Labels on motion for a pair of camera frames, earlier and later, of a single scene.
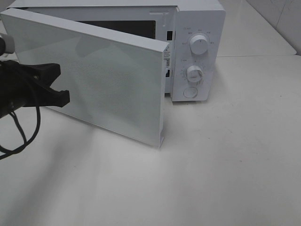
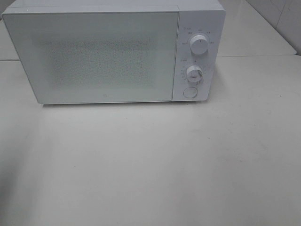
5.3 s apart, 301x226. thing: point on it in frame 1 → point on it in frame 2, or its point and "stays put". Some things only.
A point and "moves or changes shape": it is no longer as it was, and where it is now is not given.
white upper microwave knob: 199,44 stays put
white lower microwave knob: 194,73 stays put
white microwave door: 119,83 moves or changes shape
